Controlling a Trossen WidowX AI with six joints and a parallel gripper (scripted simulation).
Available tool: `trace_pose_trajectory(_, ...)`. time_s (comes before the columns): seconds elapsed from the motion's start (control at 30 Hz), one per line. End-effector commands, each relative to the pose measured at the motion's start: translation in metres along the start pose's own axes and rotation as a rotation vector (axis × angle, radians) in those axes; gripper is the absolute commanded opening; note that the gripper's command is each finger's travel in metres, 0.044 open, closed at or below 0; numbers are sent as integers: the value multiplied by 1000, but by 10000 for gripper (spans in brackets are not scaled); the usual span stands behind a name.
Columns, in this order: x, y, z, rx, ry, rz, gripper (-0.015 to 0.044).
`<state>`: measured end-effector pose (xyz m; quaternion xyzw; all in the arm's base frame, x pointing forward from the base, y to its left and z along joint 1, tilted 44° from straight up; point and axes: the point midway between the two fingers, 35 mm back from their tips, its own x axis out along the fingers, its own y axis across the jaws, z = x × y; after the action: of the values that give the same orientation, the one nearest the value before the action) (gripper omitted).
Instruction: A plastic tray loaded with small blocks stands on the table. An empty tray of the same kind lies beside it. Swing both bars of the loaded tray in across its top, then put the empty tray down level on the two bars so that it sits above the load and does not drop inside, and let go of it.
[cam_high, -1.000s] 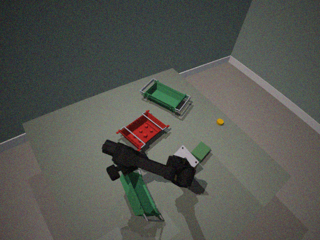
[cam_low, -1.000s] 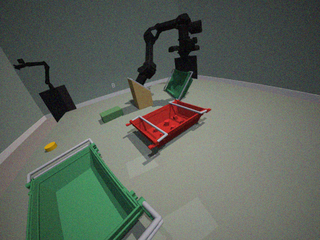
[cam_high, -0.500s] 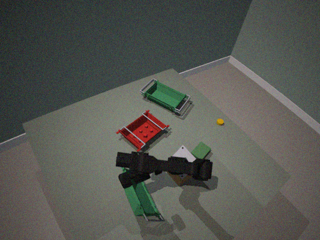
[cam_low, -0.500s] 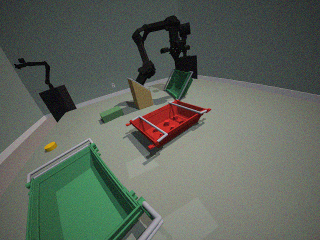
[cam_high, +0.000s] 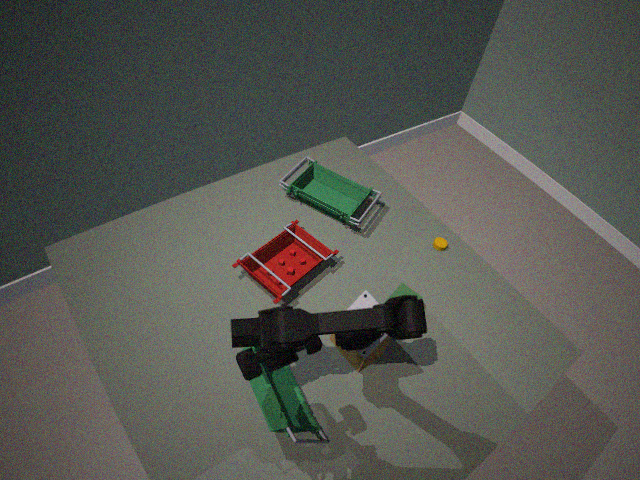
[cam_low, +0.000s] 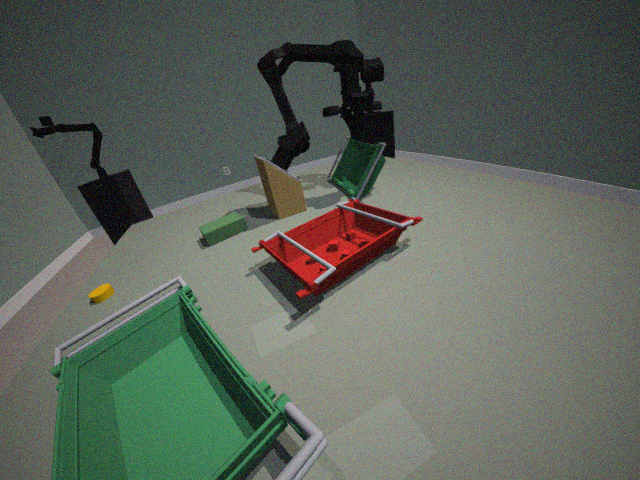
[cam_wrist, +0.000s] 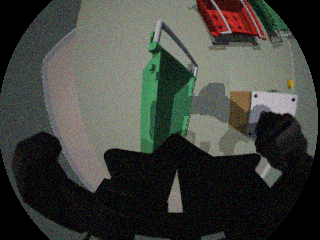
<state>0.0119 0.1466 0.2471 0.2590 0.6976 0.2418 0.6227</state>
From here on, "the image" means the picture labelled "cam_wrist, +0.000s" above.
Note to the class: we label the yellow short cylinder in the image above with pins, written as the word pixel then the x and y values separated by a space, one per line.
pixel 290 84

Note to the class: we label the red plastic tray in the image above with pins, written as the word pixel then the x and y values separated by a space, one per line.
pixel 232 7

